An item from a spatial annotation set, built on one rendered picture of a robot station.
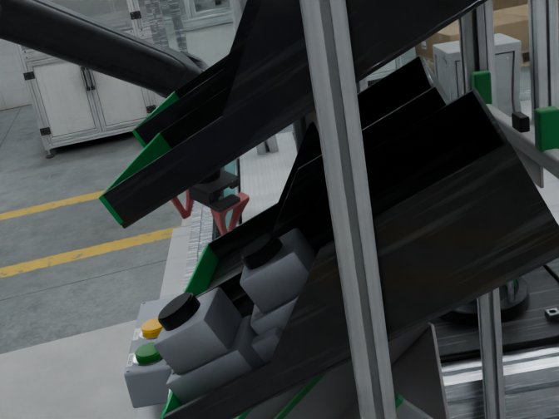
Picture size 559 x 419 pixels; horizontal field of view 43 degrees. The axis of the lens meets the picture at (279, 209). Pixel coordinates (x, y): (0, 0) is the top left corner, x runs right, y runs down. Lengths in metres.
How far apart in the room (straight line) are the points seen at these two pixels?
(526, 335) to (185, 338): 0.58
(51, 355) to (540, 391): 0.83
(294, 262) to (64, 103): 5.84
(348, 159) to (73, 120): 5.97
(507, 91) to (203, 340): 1.69
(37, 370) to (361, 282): 0.99
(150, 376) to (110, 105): 5.32
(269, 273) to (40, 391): 0.83
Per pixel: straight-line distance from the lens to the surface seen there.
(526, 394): 0.95
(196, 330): 0.48
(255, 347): 0.50
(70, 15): 0.90
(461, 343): 0.96
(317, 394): 0.62
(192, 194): 1.11
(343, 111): 0.36
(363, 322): 0.41
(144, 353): 1.05
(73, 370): 1.29
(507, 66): 2.08
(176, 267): 1.55
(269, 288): 0.48
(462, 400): 0.93
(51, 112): 6.30
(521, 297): 1.02
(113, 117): 6.29
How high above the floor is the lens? 1.50
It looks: 21 degrees down
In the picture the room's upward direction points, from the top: 10 degrees counter-clockwise
